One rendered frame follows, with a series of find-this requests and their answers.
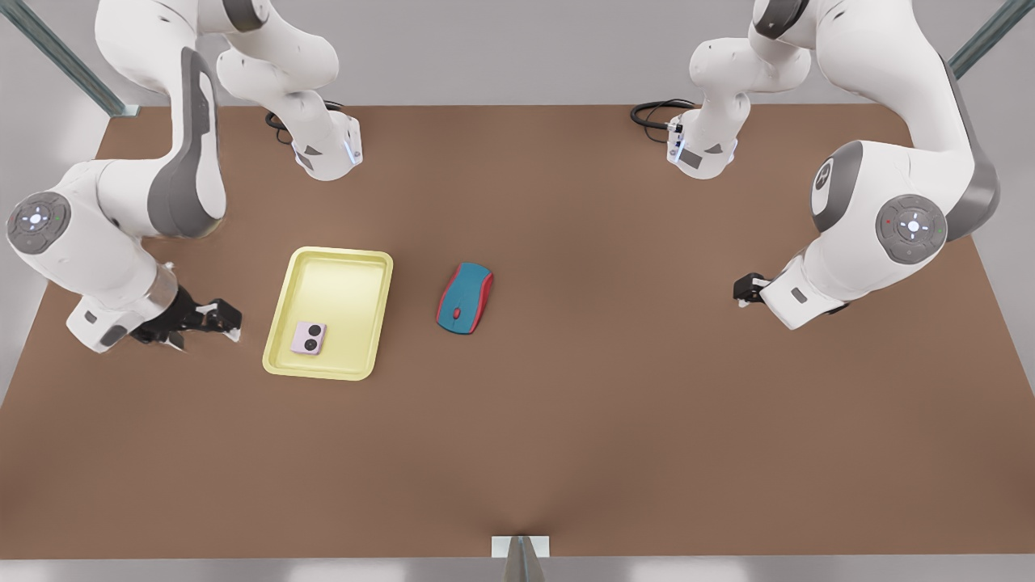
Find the yellow rectangular tray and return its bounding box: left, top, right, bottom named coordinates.
left=262, top=247, right=395, bottom=382

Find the black cable loop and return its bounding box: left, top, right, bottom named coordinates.
left=265, top=100, right=345, bottom=146
left=630, top=99, right=701, bottom=146

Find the pink flip phone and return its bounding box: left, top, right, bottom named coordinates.
left=290, top=321, right=328, bottom=356

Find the silver frame post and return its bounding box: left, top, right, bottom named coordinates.
left=0, top=0, right=140, bottom=119
left=948, top=0, right=1035, bottom=79
left=491, top=534, right=551, bottom=582

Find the blue and red computer mouse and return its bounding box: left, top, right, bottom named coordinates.
left=436, top=262, right=495, bottom=335

